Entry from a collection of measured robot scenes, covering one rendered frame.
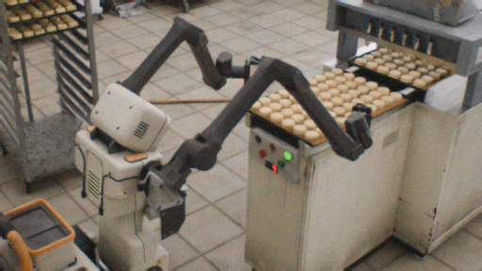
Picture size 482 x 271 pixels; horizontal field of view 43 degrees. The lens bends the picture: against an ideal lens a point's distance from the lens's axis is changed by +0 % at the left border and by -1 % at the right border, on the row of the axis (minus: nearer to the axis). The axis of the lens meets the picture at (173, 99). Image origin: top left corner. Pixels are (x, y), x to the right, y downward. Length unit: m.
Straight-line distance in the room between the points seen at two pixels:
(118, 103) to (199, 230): 1.55
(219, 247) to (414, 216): 0.95
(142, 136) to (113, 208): 0.25
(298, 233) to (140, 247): 0.80
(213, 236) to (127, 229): 1.27
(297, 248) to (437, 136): 0.79
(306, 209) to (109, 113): 0.99
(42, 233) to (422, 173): 1.78
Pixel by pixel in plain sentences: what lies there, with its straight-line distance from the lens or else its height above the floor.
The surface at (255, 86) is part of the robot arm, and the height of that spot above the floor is 1.28.
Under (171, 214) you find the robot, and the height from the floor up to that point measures 0.85.
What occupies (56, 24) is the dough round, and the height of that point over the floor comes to 0.96.
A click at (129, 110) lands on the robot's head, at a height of 1.24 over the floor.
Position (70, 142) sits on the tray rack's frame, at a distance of 3.83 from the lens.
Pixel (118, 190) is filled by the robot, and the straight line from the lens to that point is 1.85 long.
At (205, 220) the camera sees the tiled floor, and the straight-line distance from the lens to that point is 3.37.
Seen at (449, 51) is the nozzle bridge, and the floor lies 1.07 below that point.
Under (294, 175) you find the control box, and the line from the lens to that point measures 2.44.
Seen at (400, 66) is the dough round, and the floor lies 0.91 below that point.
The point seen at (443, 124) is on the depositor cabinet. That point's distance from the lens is 2.85.
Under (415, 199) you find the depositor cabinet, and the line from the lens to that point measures 3.10.
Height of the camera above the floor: 2.11
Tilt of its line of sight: 28 degrees down
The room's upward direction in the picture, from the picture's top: 2 degrees counter-clockwise
